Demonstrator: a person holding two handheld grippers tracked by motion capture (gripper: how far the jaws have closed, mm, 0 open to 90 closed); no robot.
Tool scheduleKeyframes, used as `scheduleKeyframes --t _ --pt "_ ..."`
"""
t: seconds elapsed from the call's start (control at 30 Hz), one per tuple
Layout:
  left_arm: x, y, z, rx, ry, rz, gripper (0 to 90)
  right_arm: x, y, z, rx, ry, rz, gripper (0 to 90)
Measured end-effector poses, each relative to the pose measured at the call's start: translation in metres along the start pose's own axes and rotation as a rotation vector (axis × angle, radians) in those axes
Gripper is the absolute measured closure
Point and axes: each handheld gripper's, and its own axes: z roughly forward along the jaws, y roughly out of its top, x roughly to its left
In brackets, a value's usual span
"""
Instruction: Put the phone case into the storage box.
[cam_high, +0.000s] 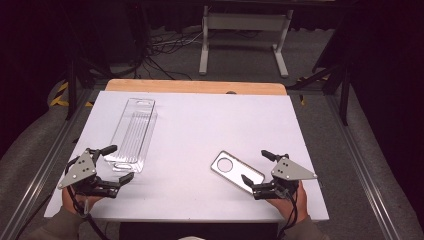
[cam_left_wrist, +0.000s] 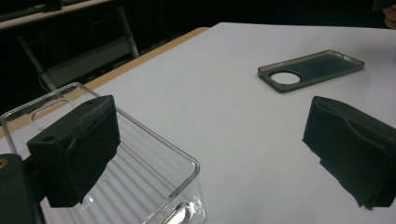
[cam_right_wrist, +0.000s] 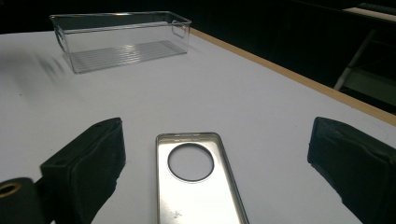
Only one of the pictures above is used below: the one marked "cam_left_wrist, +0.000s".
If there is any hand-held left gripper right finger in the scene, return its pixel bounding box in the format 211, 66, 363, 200
302, 95, 396, 210

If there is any dark translucent phone case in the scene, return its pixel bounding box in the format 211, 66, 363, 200
257, 49, 365, 93

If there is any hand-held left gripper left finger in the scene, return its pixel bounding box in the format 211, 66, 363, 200
27, 94, 121, 208

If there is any background desk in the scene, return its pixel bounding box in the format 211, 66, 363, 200
0, 0, 114, 31

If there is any black keyboard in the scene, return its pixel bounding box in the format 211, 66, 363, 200
0, 3, 64, 22

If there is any clear plastic storage bin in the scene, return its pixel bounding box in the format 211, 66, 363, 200
0, 81, 208, 224

